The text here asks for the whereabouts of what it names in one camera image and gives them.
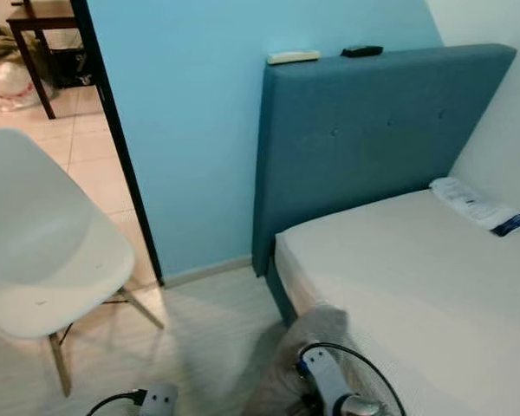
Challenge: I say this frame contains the white moulded chair wooden legs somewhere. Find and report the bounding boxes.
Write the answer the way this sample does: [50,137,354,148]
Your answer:
[0,128,166,398]

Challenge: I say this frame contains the white bed mattress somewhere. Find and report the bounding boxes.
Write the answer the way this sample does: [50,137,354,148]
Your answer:
[272,188,520,416]

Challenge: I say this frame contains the beige skirting board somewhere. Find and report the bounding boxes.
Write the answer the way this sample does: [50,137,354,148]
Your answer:
[163,255,254,288]

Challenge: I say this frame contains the white packet with blue end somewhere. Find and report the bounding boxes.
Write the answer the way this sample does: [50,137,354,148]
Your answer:
[429,177,520,237]

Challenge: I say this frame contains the blue upholstered bed headboard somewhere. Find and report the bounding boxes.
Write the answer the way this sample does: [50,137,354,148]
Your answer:
[251,43,518,280]

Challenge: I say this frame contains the white remote control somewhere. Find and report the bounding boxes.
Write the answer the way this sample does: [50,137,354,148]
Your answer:
[267,50,322,66]

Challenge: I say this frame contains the black remote control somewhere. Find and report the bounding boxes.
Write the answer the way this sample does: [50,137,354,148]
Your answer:
[341,45,384,59]

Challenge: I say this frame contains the clear plastic bag with contents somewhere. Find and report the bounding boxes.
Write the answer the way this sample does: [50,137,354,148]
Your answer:
[0,61,58,113]

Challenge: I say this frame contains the dark wooden side table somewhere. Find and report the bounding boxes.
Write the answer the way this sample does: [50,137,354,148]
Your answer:
[6,0,81,120]

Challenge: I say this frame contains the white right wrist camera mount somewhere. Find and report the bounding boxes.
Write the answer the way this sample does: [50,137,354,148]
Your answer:
[300,345,354,415]

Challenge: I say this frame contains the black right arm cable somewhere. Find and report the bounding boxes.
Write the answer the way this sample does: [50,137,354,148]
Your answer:
[296,341,408,416]

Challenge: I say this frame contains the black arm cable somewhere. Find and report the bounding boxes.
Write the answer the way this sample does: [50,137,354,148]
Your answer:
[296,341,408,416]
[86,389,148,416]

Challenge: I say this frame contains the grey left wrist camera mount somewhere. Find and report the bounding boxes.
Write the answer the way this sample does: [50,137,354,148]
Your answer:
[140,382,179,416]

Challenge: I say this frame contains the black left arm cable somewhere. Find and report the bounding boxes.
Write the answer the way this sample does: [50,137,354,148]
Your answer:
[86,389,148,416]

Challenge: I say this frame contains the black door frame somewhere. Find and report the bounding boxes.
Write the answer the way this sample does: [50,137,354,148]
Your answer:
[69,0,166,287]

